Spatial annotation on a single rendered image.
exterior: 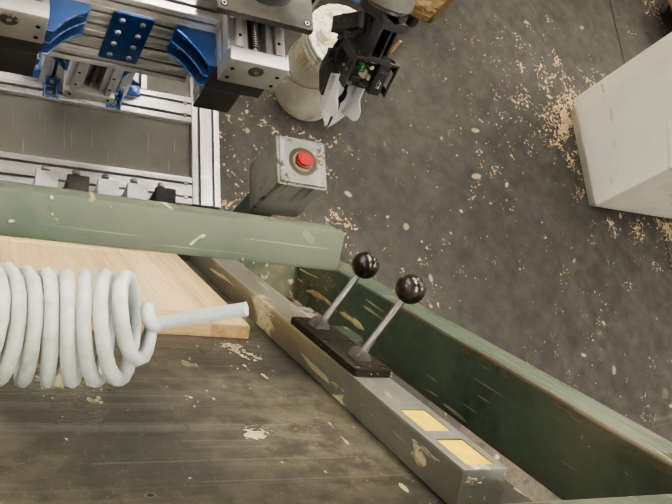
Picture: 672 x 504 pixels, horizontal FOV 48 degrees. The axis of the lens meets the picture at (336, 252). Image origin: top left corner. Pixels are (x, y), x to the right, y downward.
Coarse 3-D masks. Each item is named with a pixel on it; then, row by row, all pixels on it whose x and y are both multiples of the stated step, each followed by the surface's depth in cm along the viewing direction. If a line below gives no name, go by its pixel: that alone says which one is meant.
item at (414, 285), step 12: (408, 276) 90; (420, 276) 90; (396, 288) 90; (408, 288) 89; (420, 288) 89; (408, 300) 89; (420, 300) 90; (396, 312) 90; (384, 324) 90; (372, 336) 90; (360, 348) 90; (360, 360) 88
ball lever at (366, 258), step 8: (360, 256) 100; (368, 256) 100; (376, 256) 101; (352, 264) 101; (360, 264) 99; (368, 264) 99; (376, 264) 100; (360, 272) 100; (368, 272) 100; (376, 272) 100; (352, 280) 100; (344, 288) 100; (344, 296) 100; (336, 304) 100; (328, 312) 100; (312, 320) 100; (320, 320) 99; (320, 328) 99; (328, 328) 99
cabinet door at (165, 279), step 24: (0, 240) 127; (24, 240) 130; (24, 264) 115; (48, 264) 118; (72, 264) 121; (96, 264) 125; (120, 264) 128; (144, 264) 132; (168, 264) 134; (144, 288) 115; (168, 288) 118; (192, 288) 120; (168, 312) 104; (216, 336) 103; (240, 336) 105
